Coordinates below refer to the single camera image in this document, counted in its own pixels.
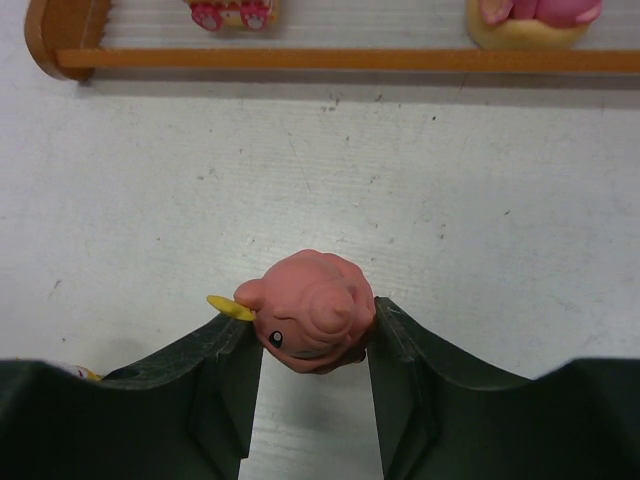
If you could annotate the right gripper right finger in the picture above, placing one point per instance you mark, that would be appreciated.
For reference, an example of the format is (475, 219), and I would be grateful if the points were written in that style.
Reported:
(442, 413)

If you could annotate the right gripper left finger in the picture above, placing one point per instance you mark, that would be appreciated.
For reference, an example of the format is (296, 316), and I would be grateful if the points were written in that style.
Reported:
(183, 412)

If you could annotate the pink round bear toy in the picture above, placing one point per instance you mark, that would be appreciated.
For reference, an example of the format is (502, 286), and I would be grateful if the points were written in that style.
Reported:
(311, 310)

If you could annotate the strawberry bear tart toy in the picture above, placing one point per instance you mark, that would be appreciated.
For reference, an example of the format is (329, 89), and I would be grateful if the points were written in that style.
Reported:
(529, 25)

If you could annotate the wooden three-tier shelf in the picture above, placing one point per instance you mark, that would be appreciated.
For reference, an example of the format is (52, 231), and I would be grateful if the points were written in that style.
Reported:
(72, 39)

